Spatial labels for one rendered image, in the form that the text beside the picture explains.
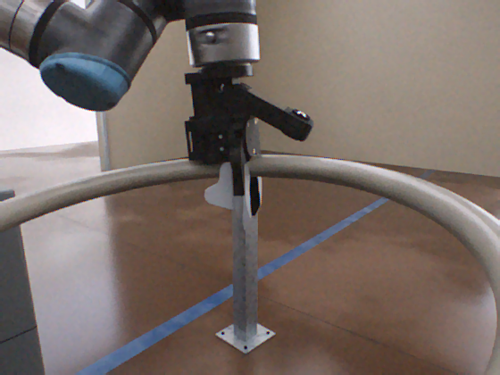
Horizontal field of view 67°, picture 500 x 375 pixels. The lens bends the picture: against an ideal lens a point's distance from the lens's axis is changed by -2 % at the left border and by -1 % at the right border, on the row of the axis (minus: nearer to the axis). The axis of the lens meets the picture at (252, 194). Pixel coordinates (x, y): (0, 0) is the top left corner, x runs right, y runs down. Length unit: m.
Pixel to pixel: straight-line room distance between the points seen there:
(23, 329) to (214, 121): 1.01
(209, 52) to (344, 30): 6.37
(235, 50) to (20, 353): 1.13
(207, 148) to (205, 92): 0.07
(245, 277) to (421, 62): 5.12
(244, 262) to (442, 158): 4.94
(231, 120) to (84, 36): 0.19
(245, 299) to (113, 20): 1.41
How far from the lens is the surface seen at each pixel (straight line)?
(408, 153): 6.39
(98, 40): 0.49
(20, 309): 1.32
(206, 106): 0.51
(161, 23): 0.56
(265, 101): 0.49
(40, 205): 0.48
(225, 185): 0.50
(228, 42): 0.48
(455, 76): 6.21
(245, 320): 1.80
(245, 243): 1.62
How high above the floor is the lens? 1.10
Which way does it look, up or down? 15 degrees down
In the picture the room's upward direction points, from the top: straight up
